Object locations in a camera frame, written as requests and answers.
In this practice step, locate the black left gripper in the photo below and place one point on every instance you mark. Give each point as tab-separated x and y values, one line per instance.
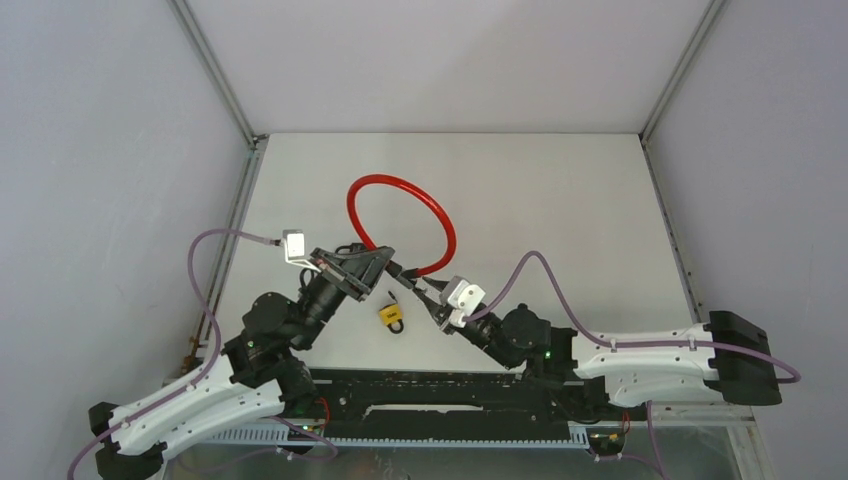
358	273

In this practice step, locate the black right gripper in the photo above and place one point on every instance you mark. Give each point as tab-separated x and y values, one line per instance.
440	314

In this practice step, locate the yellow padlock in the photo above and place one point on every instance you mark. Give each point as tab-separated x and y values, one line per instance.
391	315

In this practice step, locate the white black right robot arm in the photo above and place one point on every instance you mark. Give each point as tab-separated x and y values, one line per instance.
726	358

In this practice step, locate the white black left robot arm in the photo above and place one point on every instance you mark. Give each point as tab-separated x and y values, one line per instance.
253	375

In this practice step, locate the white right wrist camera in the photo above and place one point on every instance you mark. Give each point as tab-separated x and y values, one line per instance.
462	298

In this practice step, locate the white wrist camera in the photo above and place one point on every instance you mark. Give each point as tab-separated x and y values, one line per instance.
462	298
293	243

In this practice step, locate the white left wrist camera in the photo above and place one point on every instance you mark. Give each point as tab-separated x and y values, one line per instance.
293	243

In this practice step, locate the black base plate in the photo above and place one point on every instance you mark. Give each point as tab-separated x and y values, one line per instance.
407	406

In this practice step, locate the aluminium frame rail left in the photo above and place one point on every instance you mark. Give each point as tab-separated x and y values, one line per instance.
197	150

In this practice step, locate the aluminium frame rail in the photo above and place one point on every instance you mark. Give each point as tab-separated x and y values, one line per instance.
712	153
197	150

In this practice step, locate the aluminium frame rail right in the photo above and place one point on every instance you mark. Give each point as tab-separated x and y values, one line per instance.
712	153

